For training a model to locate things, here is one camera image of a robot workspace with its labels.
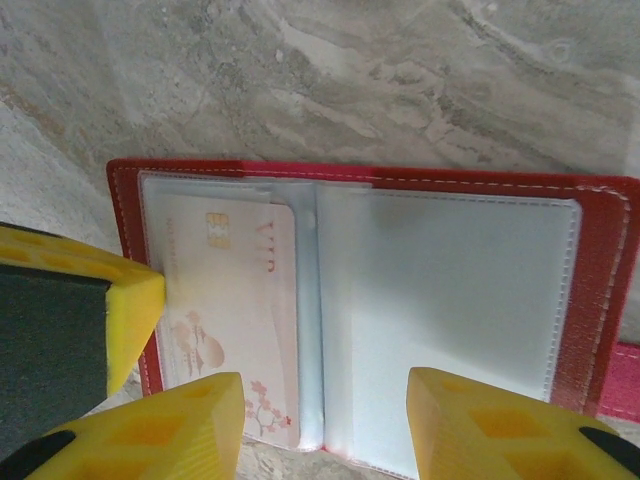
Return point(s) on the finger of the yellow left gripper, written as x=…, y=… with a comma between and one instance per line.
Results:
x=50, y=325

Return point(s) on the red leather card holder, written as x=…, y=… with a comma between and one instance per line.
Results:
x=592, y=300

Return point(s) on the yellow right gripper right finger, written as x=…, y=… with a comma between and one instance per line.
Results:
x=500, y=440

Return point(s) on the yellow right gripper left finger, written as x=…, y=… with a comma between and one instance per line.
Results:
x=150, y=440

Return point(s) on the pink blossom VIP credit card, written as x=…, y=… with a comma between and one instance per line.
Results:
x=225, y=310

